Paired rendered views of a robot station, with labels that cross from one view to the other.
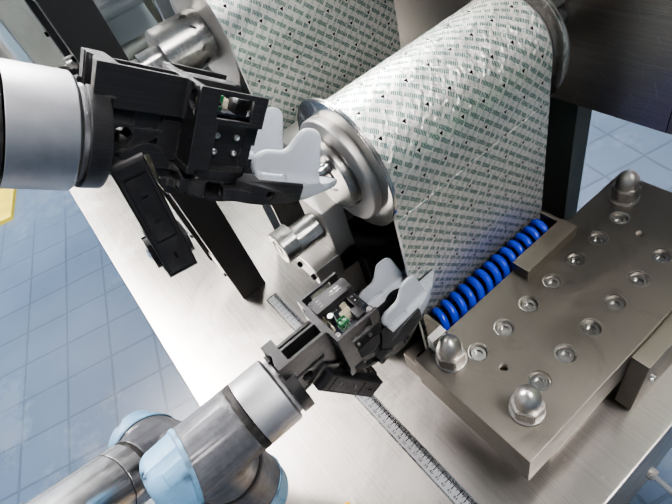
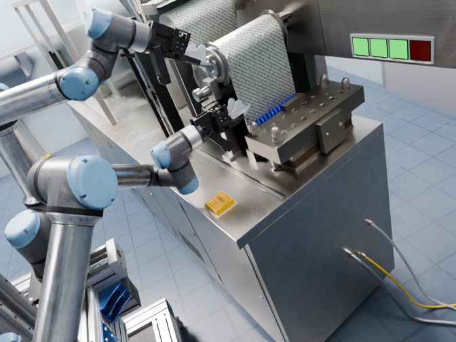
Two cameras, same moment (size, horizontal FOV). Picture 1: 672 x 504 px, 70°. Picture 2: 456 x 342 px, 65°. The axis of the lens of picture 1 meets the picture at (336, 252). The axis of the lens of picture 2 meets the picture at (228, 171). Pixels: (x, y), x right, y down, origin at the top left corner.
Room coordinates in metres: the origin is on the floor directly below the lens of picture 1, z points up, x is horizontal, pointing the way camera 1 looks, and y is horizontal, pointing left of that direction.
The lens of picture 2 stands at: (-0.74, 0.08, 1.61)
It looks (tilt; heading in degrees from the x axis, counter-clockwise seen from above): 34 degrees down; 358
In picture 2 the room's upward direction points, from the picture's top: 22 degrees counter-clockwise
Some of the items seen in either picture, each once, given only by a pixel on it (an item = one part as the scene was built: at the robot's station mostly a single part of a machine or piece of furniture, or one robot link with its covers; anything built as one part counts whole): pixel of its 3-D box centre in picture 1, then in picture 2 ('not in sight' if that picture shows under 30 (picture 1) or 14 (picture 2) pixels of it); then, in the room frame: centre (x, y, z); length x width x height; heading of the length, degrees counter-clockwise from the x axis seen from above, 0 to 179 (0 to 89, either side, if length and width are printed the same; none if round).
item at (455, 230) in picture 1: (479, 217); (266, 88); (0.38, -0.17, 1.11); 0.23 x 0.01 x 0.18; 112
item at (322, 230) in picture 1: (339, 288); (219, 121); (0.41, 0.01, 1.05); 0.06 x 0.05 x 0.31; 112
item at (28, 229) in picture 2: not in sight; (31, 234); (0.31, 0.75, 0.98); 0.13 x 0.12 x 0.14; 165
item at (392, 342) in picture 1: (385, 332); (231, 121); (0.29, -0.02, 1.09); 0.09 x 0.05 x 0.02; 111
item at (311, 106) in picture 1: (344, 165); (216, 64); (0.39, -0.04, 1.25); 0.15 x 0.01 x 0.15; 22
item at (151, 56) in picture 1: (139, 70); not in sight; (0.59, 0.13, 1.34); 0.06 x 0.03 x 0.03; 112
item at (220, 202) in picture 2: not in sight; (219, 203); (0.15, 0.12, 0.91); 0.07 x 0.07 x 0.02; 22
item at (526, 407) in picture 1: (527, 400); (276, 133); (0.18, -0.12, 1.05); 0.04 x 0.04 x 0.04
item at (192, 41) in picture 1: (182, 45); not in sight; (0.61, 0.08, 1.34); 0.06 x 0.06 x 0.06; 22
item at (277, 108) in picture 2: (494, 271); (275, 111); (0.36, -0.18, 1.03); 0.21 x 0.04 x 0.03; 112
